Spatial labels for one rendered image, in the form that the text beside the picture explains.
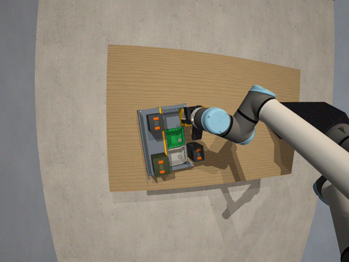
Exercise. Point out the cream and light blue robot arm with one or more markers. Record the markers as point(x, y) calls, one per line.
point(327, 153)

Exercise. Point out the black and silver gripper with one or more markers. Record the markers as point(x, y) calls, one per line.
point(186, 115)

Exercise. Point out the grey metal rack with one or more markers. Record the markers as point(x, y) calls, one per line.
point(152, 143)

